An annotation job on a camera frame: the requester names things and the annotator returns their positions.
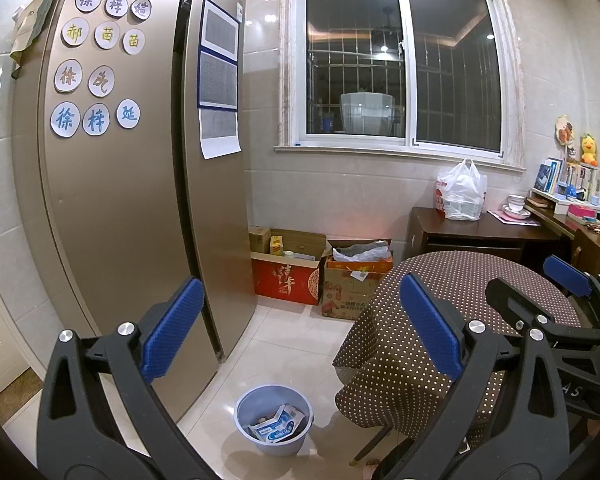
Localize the round table polka dot cloth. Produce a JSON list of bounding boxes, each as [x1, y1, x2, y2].
[[332, 251, 588, 448]]

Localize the papers on fridge door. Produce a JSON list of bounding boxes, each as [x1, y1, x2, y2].
[[200, 0, 241, 66]]

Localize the dark wooden cabinet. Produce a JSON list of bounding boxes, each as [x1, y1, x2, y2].
[[407, 206, 561, 266]]

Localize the round decorated hand fan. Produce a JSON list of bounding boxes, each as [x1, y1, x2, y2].
[[555, 115, 577, 148]]

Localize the white tub outside window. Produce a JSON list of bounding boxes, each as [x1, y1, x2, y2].
[[340, 92, 396, 136]]

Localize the blue and white carton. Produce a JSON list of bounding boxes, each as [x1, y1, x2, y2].
[[249, 404, 306, 445]]

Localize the yellow duck plush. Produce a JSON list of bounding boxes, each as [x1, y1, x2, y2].
[[580, 133, 599, 166]]

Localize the red cardboard box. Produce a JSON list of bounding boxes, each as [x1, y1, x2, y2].
[[250, 227, 331, 306]]

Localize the brown printed cardboard box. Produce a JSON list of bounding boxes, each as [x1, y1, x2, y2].
[[322, 240, 395, 321]]

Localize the white printed paper sheet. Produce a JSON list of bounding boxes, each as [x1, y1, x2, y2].
[[199, 107, 243, 160]]

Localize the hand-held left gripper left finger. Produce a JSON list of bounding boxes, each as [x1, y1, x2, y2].
[[36, 276, 206, 480]]

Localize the gold double-door refrigerator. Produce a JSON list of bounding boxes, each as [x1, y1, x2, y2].
[[10, 0, 258, 423]]

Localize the dark wooden desk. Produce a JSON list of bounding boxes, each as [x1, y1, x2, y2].
[[522, 200, 600, 261]]

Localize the white shelf with books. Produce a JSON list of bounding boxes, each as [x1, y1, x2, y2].
[[530, 157, 600, 206]]

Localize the small brown cardboard box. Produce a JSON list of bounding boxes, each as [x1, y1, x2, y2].
[[250, 227, 272, 256]]

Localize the stacked white bowls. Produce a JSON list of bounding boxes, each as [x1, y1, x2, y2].
[[502, 194, 531, 221]]

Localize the blue plastic bucket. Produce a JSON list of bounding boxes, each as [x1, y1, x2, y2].
[[234, 385, 315, 458]]

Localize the hanging pale cloth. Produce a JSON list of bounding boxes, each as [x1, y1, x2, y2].
[[9, 0, 66, 78]]

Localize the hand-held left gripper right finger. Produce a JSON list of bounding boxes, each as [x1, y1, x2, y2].
[[399, 272, 571, 480]]

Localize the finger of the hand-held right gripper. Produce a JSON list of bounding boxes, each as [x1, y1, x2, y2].
[[485, 277, 573, 346], [542, 255, 600, 323]]

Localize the pink paper sheet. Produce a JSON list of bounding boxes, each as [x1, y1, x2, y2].
[[487, 209, 541, 227]]

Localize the white plastic shopping bag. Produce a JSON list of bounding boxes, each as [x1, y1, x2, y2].
[[435, 158, 488, 222]]

